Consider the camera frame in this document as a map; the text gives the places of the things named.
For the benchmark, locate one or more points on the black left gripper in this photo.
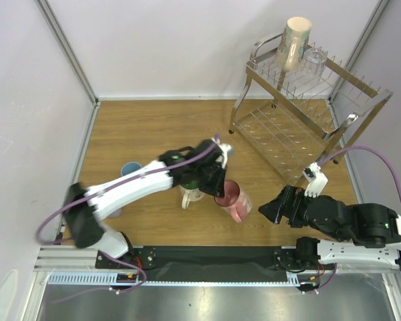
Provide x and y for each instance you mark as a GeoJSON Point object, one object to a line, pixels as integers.
{"type": "Point", "coordinates": [216, 188]}

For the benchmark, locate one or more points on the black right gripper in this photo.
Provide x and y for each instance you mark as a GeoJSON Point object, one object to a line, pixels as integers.
{"type": "Point", "coordinates": [288, 206]}

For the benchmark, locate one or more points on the green interior white mug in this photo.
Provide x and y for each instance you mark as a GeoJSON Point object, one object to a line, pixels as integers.
{"type": "Point", "coordinates": [190, 193]}

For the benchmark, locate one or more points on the pink ceramic mug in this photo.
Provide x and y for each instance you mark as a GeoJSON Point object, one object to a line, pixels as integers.
{"type": "Point", "coordinates": [235, 201]}

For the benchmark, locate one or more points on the cream patterned ceramic mug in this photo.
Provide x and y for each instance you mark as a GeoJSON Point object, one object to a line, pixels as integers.
{"type": "Point", "coordinates": [293, 43]}

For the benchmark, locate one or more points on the clear glass cup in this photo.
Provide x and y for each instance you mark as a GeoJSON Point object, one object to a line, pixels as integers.
{"type": "Point", "coordinates": [313, 63]}

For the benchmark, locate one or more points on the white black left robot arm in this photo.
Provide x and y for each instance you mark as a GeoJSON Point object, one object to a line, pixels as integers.
{"type": "Point", "coordinates": [85, 209]}

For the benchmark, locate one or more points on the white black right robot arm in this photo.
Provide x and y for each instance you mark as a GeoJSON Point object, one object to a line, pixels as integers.
{"type": "Point", "coordinates": [366, 233]}

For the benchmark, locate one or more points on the blue plastic cup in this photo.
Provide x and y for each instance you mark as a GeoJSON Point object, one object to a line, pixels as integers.
{"type": "Point", "coordinates": [129, 168]}

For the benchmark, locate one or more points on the lilac plastic cup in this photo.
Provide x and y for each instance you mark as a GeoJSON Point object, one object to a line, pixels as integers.
{"type": "Point", "coordinates": [116, 213]}

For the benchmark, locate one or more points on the white object bottom left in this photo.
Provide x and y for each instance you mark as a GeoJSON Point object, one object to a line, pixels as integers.
{"type": "Point", "coordinates": [8, 290]}

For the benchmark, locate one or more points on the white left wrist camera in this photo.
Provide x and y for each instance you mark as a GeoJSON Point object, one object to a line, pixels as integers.
{"type": "Point", "coordinates": [227, 150]}

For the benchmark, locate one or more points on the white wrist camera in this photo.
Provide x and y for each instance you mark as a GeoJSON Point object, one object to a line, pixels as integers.
{"type": "Point", "coordinates": [227, 150]}
{"type": "Point", "coordinates": [316, 180]}

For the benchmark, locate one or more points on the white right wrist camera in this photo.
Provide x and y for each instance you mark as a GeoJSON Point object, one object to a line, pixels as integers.
{"type": "Point", "coordinates": [316, 180]}

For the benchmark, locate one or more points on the steel wire dish rack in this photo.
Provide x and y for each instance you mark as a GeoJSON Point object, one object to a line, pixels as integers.
{"type": "Point", "coordinates": [294, 118]}

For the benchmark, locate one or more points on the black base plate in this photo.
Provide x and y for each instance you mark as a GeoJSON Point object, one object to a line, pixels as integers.
{"type": "Point", "coordinates": [223, 259]}

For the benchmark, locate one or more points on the aluminium slotted rail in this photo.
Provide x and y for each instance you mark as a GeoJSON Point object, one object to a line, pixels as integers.
{"type": "Point", "coordinates": [117, 280]}

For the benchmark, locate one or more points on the aluminium left corner post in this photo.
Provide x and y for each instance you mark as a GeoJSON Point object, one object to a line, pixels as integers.
{"type": "Point", "coordinates": [63, 42]}

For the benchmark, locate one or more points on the aluminium corner post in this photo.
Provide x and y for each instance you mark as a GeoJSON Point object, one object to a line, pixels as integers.
{"type": "Point", "coordinates": [366, 33]}
{"type": "Point", "coordinates": [63, 42]}

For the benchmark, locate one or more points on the aluminium right corner post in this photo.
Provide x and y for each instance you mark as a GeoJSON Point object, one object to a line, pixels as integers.
{"type": "Point", "coordinates": [366, 33]}

